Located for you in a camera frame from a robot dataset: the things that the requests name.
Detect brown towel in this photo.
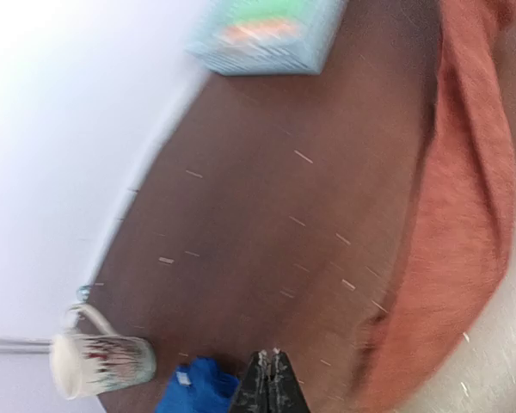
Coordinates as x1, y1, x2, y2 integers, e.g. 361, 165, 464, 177
353, 1, 516, 412

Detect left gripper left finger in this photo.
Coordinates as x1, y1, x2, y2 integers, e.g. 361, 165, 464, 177
230, 350, 270, 413

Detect green rolled towel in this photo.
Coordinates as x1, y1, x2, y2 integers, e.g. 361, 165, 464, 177
233, 0, 316, 16

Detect white patterned mug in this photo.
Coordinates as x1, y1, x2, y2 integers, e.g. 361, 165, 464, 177
49, 303, 157, 400

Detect light blue plastic basket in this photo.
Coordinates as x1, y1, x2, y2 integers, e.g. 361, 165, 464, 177
187, 0, 347, 76

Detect orange white rolled towel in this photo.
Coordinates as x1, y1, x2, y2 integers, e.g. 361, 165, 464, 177
217, 17, 300, 44

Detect blue folded towel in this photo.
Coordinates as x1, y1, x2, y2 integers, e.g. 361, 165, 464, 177
155, 357, 239, 413

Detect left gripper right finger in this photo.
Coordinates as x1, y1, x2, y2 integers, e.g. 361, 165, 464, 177
268, 348, 310, 413

